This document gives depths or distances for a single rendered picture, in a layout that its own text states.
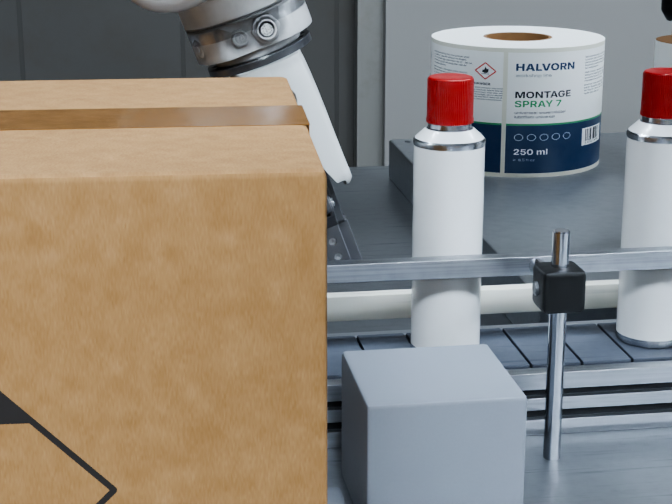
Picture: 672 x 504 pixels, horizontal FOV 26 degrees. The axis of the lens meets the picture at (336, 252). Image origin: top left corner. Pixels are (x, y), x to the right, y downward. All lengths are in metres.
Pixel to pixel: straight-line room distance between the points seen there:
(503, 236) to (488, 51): 0.30
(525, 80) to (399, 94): 2.20
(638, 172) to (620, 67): 2.94
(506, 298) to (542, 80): 0.55
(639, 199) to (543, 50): 0.56
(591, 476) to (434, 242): 0.20
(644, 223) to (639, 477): 0.19
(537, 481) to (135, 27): 2.83
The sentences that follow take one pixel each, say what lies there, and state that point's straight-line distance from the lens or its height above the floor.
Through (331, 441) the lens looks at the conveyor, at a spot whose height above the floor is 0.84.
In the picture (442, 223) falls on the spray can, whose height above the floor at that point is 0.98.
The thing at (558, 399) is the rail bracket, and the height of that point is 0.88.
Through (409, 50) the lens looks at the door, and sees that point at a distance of 3.81.
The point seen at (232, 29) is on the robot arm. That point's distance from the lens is 0.98.
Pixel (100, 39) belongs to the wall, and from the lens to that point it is 3.72.
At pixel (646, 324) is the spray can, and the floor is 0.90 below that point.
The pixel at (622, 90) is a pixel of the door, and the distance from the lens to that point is 4.04.
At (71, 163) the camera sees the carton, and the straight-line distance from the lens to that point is 0.60.
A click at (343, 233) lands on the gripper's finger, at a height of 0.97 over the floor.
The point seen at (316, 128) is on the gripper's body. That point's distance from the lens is 0.98.
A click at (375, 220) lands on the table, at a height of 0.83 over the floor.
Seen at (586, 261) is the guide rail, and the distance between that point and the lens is 1.05.
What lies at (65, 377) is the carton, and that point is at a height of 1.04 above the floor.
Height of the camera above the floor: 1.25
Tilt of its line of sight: 16 degrees down
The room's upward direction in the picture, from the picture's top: straight up
